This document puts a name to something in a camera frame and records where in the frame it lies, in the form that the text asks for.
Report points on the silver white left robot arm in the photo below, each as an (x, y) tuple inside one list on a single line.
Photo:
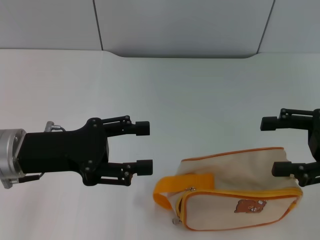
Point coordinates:
[(10, 150)]

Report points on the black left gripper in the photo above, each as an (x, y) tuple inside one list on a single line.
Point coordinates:
[(62, 152)]

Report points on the cream orange bear food bag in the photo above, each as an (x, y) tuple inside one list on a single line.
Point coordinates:
[(225, 207)]

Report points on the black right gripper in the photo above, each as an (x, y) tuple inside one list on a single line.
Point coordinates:
[(315, 140)]

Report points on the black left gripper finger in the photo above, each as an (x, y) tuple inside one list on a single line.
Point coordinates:
[(143, 167), (142, 128)]

